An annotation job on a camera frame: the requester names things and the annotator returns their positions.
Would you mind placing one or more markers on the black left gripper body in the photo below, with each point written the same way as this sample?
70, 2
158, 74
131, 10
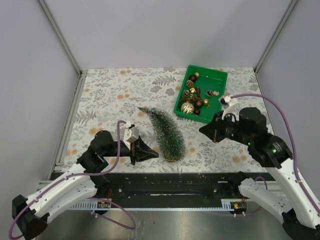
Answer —
125, 152

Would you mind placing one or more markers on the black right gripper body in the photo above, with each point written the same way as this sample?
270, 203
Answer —
226, 127

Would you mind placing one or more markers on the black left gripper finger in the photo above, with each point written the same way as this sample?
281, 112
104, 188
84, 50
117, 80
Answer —
140, 146
143, 156

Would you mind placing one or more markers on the small green christmas tree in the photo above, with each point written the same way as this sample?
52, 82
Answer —
169, 137

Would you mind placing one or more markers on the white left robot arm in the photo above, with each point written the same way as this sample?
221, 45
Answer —
85, 179

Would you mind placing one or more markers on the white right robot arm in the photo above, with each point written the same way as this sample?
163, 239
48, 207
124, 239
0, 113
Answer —
294, 211

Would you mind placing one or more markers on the small dark red bauble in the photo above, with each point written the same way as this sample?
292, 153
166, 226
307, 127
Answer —
197, 111

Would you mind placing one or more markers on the silver ribbed bauble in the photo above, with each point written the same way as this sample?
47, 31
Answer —
187, 108

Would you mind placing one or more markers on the green plastic tray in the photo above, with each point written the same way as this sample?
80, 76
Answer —
210, 79

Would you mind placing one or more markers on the frosted pine cone lower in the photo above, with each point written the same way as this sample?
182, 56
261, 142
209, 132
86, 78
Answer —
186, 93

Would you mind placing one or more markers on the frosted pine cone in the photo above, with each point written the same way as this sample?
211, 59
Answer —
186, 93
189, 83

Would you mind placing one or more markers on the frosted pine cone upper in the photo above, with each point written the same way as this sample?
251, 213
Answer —
189, 83

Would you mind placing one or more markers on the floral patterned table mat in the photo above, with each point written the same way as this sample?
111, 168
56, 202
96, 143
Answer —
113, 94

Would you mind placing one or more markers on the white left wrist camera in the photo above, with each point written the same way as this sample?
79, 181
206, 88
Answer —
131, 134

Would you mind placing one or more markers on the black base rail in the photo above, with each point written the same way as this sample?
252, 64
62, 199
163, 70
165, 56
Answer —
183, 191

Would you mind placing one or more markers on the aluminium frame post left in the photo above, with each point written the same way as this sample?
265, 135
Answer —
60, 37

